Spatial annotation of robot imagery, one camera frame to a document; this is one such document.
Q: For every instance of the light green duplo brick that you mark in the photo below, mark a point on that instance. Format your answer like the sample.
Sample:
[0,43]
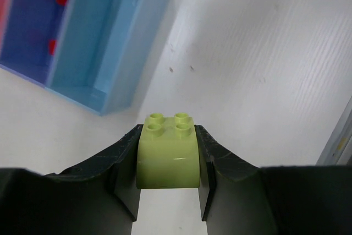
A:
[168,155]

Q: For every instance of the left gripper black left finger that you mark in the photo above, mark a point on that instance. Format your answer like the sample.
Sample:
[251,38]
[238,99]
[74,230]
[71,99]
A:
[96,196]

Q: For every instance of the light blue container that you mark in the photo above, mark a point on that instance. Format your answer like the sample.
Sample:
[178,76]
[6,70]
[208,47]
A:
[101,51]

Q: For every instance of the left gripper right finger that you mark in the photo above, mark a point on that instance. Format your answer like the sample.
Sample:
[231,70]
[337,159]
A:
[237,197]

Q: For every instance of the dark blue container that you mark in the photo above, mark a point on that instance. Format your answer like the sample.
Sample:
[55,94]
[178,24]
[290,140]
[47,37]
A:
[31,24]

